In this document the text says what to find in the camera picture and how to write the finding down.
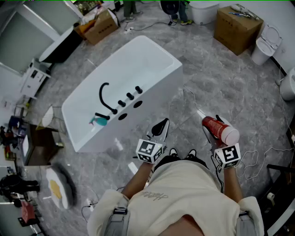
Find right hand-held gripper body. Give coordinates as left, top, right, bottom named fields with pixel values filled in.
left=209, top=138, right=242, bottom=170

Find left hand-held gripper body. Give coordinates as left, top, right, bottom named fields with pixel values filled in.
left=133, top=135, right=168, bottom=165

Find red liquid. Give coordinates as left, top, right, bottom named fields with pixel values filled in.
left=201, top=116, right=240, bottom=146

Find white bathtub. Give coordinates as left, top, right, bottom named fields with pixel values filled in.
left=61, top=35, right=183, bottom=153

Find person's right forearm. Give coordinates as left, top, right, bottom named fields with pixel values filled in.
left=222, top=166, right=244, bottom=204

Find person's left forearm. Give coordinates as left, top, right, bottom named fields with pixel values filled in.
left=120, top=160, right=154, bottom=201

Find person's black trousers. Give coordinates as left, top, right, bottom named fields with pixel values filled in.
left=153, top=154, right=210, bottom=171

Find person's cream shirt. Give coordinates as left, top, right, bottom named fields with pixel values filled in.
left=87, top=159, right=265, bottom=236

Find teal toy fish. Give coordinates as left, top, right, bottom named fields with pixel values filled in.
left=88, top=116, right=108, bottom=127

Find black table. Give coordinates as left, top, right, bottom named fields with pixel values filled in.
left=260, top=163, right=295, bottom=232

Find black curved faucet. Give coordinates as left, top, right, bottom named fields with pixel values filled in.
left=99, top=82, right=118, bottom=115

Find white toilet with raised lid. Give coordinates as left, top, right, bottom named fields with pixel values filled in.
left=250, top=23, right=283, bottom=66

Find large closed cardboard box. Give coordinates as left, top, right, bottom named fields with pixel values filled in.
left=213, top=5, right=264, bottom=56

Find fried egg rug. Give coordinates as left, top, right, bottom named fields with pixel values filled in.
left=45, top=162, right=77, bottom=210

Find brown wooden table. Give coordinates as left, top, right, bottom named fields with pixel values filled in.
left=22, top=124, right=65, bottom=167

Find white fan-shaped stool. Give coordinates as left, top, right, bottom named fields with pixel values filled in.
left=36, top=104, right=55, bottom=131

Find white round container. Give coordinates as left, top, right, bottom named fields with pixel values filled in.
left=189, top=1, right=220, bottom=26

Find white long brush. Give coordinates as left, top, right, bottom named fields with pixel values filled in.
left=229, top=4, right=260, bottom=21

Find open cardboard box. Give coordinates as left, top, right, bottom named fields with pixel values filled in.
left=79, top=8, right=121, bottom=46

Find black tub with white rim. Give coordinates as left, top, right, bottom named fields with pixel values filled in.
left=38, top=25, right=84, bottom=64

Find white cabinet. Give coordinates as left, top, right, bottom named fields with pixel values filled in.
left=20, top=58, right=52, bottom=100

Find red stool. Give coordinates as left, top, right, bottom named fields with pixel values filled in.
left=20, top=200, right=37, bottom=220

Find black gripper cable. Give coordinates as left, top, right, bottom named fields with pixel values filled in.
left=210, top=156, right=225, bottom=194

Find white looped cable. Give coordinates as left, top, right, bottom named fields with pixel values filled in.
left=236, top=147, right=295, bottom=181

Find white floor cable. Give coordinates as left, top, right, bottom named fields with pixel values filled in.
left=183, top=85, right=206, bottom=117

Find grey shoulder strap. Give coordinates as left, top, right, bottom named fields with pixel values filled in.
left=235, top=210, right=252, bottom=236
left=106, top=195, right=131, bottom=236

